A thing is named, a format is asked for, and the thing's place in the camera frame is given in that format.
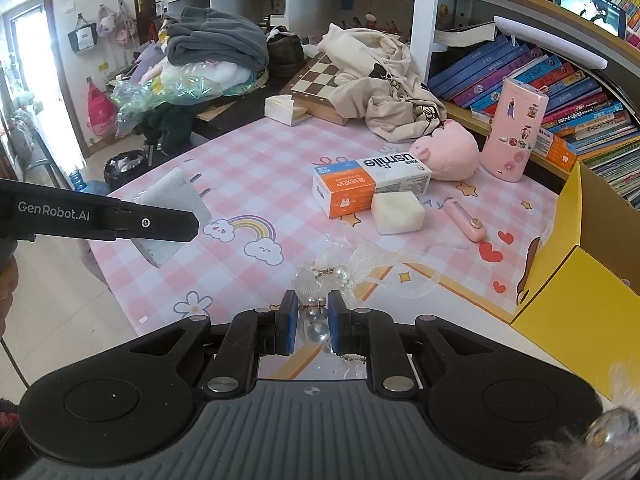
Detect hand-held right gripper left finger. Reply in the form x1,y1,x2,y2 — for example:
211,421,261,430
127,290,300,395

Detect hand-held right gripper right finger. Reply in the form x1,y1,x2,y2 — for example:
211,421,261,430
327,290,506,395

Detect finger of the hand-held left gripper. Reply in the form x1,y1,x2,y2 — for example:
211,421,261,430
117,203,201,242

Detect pearl ribbon hair accessory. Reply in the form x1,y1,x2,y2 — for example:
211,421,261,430
291,234,443,367

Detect white power adapter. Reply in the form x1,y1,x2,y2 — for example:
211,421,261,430
131,167,213,268

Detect white soap block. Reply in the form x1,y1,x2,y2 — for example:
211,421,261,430
371,191,427,236

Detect white orange toothpaste box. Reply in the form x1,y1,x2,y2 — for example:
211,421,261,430
312,152,433,219

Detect yellow cardboard box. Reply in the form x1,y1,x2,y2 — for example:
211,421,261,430
510,160,640,401

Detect pink sticker cylinder container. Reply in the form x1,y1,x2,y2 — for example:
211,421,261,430
481,77,549,182

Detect blue water bottle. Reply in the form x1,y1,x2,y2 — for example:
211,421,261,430
67,170,108,196

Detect black trash bin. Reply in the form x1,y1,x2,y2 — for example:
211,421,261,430
103,150,148,192

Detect pink checked desk mat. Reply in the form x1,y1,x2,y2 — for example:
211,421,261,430
85,110,571,376

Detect dark green cloth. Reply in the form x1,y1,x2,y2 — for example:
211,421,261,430
142,102,196,158

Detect pink backpack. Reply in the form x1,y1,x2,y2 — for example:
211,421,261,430
86,80,121,137

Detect iridescent plastic bag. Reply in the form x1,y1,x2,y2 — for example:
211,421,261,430
110,60,261,136

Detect small pink handheld device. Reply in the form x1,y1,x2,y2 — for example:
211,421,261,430
444,200,487,243

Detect black white tote bag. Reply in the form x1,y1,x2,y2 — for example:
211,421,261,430
67,12,98,55

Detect grey blanket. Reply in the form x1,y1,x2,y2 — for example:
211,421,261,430
165,7,271,68

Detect pink plush toy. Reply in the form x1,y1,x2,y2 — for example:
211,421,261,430
411,119,481,182

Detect wooden chessboard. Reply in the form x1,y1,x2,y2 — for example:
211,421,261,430
279,52,351,127

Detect dark brown bag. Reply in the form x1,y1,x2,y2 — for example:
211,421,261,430
265,25,307,78

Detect cream cloth bag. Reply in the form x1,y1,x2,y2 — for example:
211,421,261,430
317,23,447,142

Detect small orange white box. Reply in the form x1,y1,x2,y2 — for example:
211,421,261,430
535,127,576,171

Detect grey fuzzy sleeve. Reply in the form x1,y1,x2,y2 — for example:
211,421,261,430
530,365,640,480

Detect white bookshelf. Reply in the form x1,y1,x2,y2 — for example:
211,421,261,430
165,0,640,196

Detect row of colourful books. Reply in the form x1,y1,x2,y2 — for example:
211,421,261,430
427,37,640,211

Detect white lamp bar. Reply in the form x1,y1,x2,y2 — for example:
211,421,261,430
494,16,608,70

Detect smartphone on shelf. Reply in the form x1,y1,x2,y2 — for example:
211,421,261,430
552,0,628,41

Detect black cable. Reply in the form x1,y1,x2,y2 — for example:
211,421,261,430
0,337,28,391

